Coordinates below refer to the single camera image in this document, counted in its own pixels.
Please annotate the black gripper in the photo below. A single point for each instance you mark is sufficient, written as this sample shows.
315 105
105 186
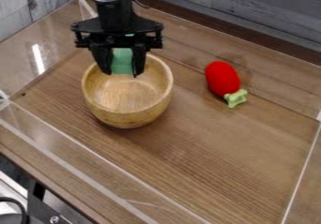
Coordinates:
118 28

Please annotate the green rectangular block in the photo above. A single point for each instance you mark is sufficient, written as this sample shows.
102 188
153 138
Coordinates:
121 62

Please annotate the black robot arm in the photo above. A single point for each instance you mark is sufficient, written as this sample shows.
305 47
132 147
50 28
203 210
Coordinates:
120 37

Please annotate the brown wooden bowl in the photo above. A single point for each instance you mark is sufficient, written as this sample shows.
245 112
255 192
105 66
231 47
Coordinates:
129 102

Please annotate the red toy strawberry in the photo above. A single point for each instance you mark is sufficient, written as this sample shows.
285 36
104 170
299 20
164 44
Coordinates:
225 83

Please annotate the clear acrylic corner bracket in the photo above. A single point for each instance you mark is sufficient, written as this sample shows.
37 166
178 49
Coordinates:
86 10

